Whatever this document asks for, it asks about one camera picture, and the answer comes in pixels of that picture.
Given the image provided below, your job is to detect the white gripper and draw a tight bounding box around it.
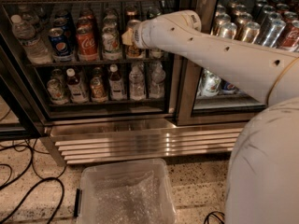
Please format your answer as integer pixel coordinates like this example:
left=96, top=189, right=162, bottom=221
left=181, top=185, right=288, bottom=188
left=121, top=19, right=158, bottom=49

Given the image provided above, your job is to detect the orange soda can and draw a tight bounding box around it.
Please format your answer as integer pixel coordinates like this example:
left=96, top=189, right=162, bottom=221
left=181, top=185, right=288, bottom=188
left=125, top=20, right=146, bottom=59

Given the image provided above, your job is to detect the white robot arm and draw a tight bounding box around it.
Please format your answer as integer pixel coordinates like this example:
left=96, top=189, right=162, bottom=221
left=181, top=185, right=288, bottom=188
left=121, top=10, right=299, bottom=224

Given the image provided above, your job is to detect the green white soda can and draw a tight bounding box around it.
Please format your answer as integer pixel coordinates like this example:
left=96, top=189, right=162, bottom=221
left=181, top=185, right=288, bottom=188
left=102, top=27, right=121, bottom=60

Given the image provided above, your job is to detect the red Coca-Cola can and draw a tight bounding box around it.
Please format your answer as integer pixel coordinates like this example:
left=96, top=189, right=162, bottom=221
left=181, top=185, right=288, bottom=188
left=76, top=27, right=98, bottom=61

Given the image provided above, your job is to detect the blue Pepsi can front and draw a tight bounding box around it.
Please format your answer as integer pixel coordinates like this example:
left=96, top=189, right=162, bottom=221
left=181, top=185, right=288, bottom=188
left=48, top=27, right=75, bottom=63

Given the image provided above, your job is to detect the blue pepsi can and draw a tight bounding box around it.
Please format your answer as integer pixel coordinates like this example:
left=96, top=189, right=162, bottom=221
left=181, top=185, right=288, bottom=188
left=221, top=80, right=236, bottom=94
left=48, top=27, right=75, bottom=63

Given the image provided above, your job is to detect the stainless steel fridge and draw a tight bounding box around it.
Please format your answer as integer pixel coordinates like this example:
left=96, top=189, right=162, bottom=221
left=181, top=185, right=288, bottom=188
left=0, top=0, right=298, bottom=165

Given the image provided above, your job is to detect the silver can lower right door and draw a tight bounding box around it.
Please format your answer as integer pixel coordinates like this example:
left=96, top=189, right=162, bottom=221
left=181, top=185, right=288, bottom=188
left=200, top=69, right=221, bottom=97

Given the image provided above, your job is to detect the gold silver can right door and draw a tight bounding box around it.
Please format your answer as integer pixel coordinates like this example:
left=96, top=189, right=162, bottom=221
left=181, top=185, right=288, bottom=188
left=218, top=22, right=237, bottom=39

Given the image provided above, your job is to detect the blue Pepsi can lower middle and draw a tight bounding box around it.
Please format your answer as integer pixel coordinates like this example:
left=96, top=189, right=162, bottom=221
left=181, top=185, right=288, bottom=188
left=221, top=80, right=236, bottom=94

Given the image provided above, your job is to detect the clear water bottle lower right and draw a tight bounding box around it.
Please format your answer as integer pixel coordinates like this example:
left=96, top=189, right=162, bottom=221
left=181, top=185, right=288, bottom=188
left=149, top=63, right=166, bottom=99

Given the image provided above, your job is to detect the clear water bottle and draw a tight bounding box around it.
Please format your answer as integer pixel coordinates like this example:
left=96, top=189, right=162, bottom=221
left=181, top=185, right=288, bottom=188
left=11, top=15, right=52, bottom=64
left=129, top=66, right=146, bottom=101
left=149, top=63, right=166, bottom=99

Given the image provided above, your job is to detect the dark tea bottle white cap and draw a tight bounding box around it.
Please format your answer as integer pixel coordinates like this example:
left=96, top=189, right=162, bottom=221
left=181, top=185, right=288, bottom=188
left=108, top=64, right=126, bottom=101

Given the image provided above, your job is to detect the amber juice bottle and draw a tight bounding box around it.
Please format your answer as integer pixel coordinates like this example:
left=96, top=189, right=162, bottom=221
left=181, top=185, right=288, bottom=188
left=90, top=77, right=107, bottom=103

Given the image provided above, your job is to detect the brown tea bottle white label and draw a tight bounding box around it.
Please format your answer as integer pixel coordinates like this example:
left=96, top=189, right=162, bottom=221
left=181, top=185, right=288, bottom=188
left=66, top=68, right=89, bottom=104

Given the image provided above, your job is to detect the green label bottle lower left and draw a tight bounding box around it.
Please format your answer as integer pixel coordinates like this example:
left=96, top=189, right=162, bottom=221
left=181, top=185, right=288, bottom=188
left=47, top=78, right=69, bottom=105

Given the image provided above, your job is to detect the clear water bottle upper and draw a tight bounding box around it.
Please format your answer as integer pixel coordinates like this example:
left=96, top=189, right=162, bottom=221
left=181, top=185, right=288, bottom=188
left=11, top=15, right=52, bottom=64

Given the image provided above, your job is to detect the clear plastic storage bin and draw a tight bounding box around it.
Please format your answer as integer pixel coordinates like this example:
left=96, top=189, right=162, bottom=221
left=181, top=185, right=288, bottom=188
left=75, top=159, right=177, bottom=224

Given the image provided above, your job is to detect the black floor cable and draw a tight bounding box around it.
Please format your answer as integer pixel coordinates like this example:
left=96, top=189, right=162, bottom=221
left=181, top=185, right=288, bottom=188
left=0, top=138, right=67, bottom=224

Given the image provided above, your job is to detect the black cable bottom right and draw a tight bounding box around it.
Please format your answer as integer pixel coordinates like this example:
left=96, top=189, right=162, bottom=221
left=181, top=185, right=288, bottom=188
left=203, top=211, right=226, bottom=224

